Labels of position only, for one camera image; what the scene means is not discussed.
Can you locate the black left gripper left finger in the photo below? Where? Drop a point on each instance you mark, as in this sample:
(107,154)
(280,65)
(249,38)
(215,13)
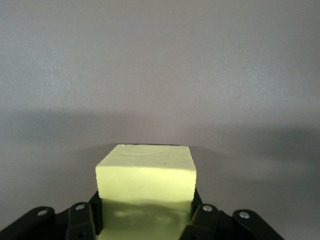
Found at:
(81,220)

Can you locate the yellow foam cube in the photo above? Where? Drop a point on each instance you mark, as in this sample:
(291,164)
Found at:
(147,180)

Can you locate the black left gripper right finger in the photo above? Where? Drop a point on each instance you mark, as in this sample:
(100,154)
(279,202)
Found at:
(201,222)

